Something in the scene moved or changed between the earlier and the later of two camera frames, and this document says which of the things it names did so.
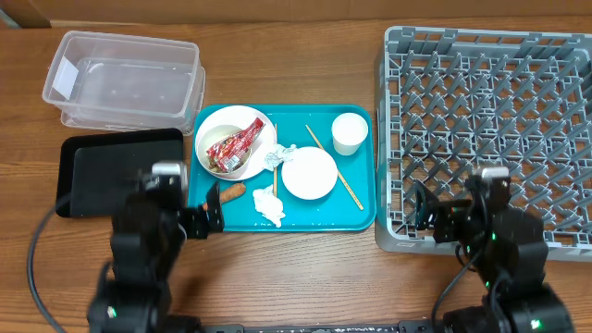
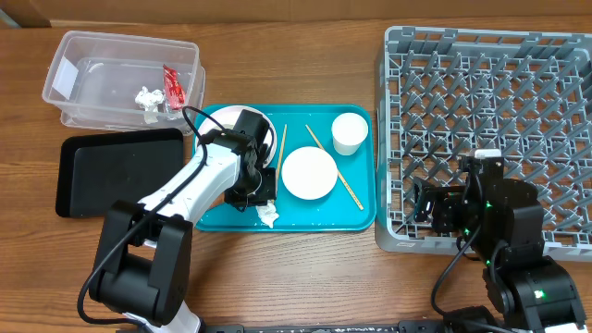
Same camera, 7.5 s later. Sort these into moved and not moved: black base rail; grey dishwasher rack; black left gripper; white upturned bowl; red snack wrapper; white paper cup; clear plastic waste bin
Moved: black left gripper; red snack wrapper
Not moved: black base rail; clear plastic waste bin; grey dishwasher rack; white upturned bowl; white paper cup
